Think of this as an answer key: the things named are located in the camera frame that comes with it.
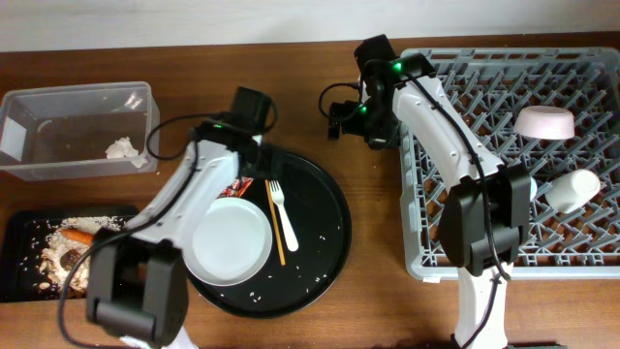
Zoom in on grey dishwasher rack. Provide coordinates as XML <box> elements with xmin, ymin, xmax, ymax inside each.
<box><xmin>399</xmin><ymin>48</ymin><xmax>619</xmax><ymax>282</ymax></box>

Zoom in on wooden chopstick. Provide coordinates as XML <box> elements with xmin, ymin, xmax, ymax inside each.
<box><xmin>264</xmin><ymin>179</ymin><xmax>286</xmax><ymax>267</ymax></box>

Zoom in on black rectangular tray bin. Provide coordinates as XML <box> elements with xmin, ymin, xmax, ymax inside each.
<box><xmin>1</xmin><ymin>206</ymin><xmax>138</xmax><ymax>302</ymax></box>

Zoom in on white plastic fork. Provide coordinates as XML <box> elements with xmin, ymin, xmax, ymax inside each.
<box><xmin>268</xmin><ymin>180</ymin><xmax>299</xmax><ymax>252</ymax></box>

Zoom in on white cup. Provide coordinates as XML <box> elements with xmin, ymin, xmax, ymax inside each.
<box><xmin>544</xmin><ymin>169</ymin><xmax>601</xmax><ymax>213</ymax></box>

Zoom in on round black serving tray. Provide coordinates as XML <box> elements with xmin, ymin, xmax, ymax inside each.
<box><xmin>189</xmin><ymin>152</ymin><xmax>352</xmax><ymax>318</ymax></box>

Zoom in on red wrapper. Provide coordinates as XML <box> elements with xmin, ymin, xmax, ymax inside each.
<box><xmin>219</xmin><ymin>176</ymin><xmax>254</xmax><ymax>198</ymax></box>

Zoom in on white round plate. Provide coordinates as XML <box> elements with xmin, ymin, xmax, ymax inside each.
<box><xmin>183</xmin><ymin>198</ymin><xmax>273</xmax><ymax>287</ymax></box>

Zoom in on pink bowl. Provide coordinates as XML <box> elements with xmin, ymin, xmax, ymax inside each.
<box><xmin>514</xmin><ymin>106</ymin><xmax>574</xmax><ymax>140</ymax></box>

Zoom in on orange carrot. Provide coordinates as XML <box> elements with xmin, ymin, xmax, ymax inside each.
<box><xmin>61</xmin><ymin>229</ymin><xmax>94</xmax><ymax>245</ymax></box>

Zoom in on white tissue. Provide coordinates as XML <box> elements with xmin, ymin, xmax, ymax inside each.
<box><xmin>106</xmin><ymin>137</ymin><xmax>148</xmax><ymax>169</ymax></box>

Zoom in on clear plastic bin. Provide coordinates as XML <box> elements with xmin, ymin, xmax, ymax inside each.
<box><xmin>1</xmin><ymin>81</ymin><xmax>160</xmax><ymax>181</ymax></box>

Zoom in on brown food lump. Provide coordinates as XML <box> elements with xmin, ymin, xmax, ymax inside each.
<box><xmin>59</xmin><ymin>249</ymin><xmax>81</xmax><ymax>271</ymax></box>

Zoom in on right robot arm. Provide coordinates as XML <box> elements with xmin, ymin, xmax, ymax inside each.
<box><xmin>325</xmin><ymin>35</ymin><xmax>532</xmax><ymax>348</ymax></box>

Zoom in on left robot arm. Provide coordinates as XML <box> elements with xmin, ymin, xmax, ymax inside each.
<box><xmin>86</xmin><ymin>87</ymin><xmax>282</xmax><ymax>348</ymax></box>

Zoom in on light blue cup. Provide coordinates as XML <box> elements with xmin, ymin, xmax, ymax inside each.
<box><xmin>529</xmin><ymin>176</ymin><xmax>538</xmax><ymax>202</ymax></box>

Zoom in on rice and food scraps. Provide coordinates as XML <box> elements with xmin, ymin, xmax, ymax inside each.
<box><xmin>15</xmin><ymin>216</ymin><xmax>126</xmax><ymax>300</ymax></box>

